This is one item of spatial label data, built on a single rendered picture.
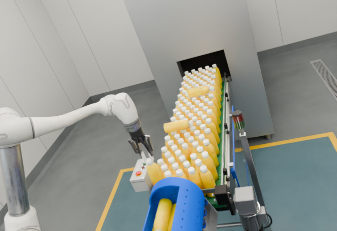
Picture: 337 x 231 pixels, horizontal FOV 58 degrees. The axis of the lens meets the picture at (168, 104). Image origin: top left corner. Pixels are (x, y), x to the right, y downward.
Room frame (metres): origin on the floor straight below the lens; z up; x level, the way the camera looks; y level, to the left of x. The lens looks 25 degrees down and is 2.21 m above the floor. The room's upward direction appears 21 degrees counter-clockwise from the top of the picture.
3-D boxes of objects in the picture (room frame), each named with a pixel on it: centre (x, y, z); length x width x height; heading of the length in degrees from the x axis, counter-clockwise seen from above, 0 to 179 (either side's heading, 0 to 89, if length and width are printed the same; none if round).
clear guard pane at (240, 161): (1.82, -0.36, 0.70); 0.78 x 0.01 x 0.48; 160
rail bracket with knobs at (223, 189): (1.29, -0.10, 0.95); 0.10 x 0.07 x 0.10; 70
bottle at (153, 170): (1.48, 0.23, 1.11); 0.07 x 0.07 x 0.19
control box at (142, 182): (1.61, 0.31, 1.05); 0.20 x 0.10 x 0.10; 160
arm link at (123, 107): (1.50, 0.23, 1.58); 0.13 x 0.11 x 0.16; 27
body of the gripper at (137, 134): (1.48, 0.22, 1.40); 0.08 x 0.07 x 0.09; 70
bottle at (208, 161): (1.50, -0.10, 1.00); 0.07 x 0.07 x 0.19
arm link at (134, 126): (1.48, 0.22, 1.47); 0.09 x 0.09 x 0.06
